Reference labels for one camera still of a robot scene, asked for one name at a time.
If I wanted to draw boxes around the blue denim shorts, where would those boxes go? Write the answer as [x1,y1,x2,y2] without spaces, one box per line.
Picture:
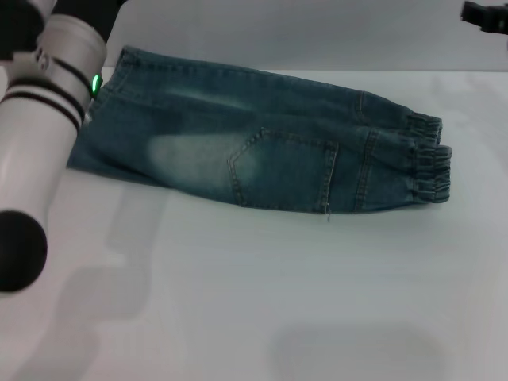
[66,45,455,218]

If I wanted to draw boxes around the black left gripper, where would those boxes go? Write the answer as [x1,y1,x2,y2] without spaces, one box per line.
[55,0,130,44]

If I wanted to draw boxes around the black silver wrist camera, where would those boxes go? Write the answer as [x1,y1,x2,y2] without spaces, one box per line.
[0,0,56,61]

